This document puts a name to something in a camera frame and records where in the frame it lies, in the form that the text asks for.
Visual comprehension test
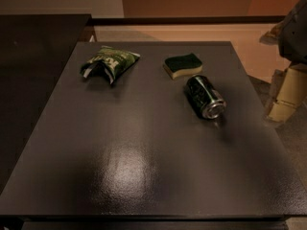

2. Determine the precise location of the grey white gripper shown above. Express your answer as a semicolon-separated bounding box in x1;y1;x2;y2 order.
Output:
259;0;307;123

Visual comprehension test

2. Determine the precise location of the green soda can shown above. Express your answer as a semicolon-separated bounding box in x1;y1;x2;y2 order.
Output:
186;75;226;120

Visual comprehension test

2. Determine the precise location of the green yellow sponge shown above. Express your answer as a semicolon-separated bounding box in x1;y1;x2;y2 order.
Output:
163;53;202;80

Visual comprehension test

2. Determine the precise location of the green crumpled chip bag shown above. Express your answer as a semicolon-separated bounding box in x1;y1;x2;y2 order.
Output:
80;46;140;84

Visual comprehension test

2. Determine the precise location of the dark side table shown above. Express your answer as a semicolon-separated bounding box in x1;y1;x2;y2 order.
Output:
0;14;93;192

